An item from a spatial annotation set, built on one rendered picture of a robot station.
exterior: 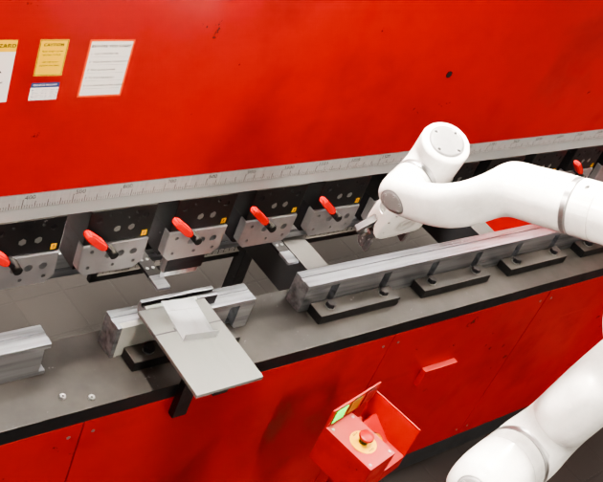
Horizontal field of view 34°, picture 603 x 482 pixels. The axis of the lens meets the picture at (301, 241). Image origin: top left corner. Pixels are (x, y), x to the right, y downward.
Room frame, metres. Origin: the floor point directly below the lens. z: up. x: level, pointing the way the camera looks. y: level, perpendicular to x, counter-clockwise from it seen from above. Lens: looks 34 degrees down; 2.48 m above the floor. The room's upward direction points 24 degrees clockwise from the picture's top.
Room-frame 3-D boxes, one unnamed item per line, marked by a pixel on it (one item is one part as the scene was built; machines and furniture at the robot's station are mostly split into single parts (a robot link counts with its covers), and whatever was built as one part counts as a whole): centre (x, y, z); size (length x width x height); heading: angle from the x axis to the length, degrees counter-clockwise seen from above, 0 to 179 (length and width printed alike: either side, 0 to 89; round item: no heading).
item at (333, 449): (1.84, -0.36, 0.75); 0.20 x 0.16 x 0.18; 151
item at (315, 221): (2.02, -0.01, 1.26); 0.15 x 0.09 x 0.17; 140
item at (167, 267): (1.74, 0.23, 1.13); 0.10 x 0.02 x 0.10; 140
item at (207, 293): (1.76, 0.21, 0.99); 0.20 x 0.03 x 0.03; 140
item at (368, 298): (2.17, -0.20, 0.89); 0.30 x 0.05 x 0.03; 140
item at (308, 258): (2.44, 0.14, 0.81); 0.64 x 0.08 x 0.14; 50
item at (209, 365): (1.64, 0.11, 1.00); 0.26 x 0.18 x 0.01; 50
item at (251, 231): (1.87, 0.11, 1.26); 0.15 x 0.09 x 0.17; 140
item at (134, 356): (1.73, 0.16, 0.89); 0.30 x 0.05 x 0.03; 140
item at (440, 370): (2.42, -0.55, 0.59); 0.15 x 0.02 x 0.07; 140
